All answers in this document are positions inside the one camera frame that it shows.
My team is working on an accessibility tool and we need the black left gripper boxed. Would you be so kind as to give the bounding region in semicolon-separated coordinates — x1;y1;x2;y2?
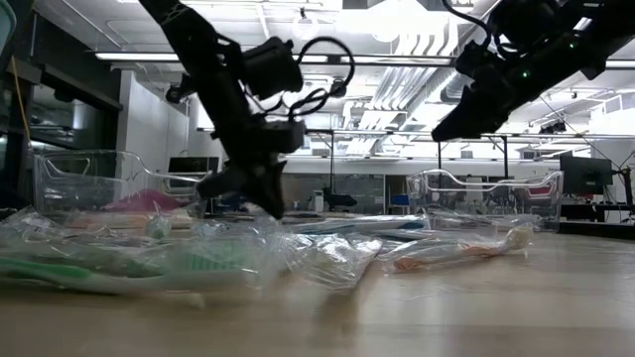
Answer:
196;118;308;221

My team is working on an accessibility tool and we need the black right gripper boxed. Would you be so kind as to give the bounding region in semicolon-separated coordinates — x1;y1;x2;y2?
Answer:
430;49;547;144

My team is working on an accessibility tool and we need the blue toothbrush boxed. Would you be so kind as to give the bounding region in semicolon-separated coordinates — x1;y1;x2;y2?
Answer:
384;226;500;247
292;214;432;237

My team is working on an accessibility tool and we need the black monitor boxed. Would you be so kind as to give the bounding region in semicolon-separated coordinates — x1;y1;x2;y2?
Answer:
559;155;614;196
168;156;220;188

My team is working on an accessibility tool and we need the pink paper sheet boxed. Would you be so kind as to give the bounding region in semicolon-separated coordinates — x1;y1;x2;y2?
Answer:
101;187;185;214

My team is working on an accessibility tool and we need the clear plastic bin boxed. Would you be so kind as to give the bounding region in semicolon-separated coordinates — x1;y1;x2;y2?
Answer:
406;168;566;232
32;149;212;219

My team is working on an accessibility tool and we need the overhead light bar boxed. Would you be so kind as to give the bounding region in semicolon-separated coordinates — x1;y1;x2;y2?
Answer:
93;51;635;69

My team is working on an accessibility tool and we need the black monitor stand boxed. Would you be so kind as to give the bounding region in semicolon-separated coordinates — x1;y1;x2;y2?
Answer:
612;166;635;207

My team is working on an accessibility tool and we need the teal plastic bin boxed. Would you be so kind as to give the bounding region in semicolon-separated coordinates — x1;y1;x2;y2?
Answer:
0;0;17;56

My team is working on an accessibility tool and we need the black station frame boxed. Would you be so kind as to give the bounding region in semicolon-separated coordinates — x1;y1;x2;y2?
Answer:
436;131;510;180
277;127;336;214

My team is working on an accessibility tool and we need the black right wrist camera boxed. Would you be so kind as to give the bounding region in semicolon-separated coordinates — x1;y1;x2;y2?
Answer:
453;38;497;75

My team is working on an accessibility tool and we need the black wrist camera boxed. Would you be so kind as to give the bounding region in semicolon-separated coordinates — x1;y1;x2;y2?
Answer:
453;38;497;75
241;36;305;102

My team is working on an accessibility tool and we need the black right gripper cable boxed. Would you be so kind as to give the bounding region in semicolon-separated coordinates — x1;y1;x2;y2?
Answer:
441;0;495;49

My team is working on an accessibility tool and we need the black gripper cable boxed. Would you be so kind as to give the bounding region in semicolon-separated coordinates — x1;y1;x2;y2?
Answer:
441;0;495;49
285;36;356;123

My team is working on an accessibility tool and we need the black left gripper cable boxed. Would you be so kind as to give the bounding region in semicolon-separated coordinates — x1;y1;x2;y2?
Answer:
285;36;356;123

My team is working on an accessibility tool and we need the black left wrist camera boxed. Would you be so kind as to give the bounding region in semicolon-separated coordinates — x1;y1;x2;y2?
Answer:
241;36;305;102

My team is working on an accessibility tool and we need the white ring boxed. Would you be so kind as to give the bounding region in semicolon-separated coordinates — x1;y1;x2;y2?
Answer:
291;12;320;42

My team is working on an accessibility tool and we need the black table frame rail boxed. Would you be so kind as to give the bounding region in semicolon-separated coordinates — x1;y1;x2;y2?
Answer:
210;211;635;242

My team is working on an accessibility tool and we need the yellow cable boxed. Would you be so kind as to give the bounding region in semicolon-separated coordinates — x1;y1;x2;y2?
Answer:
10;57;32;145

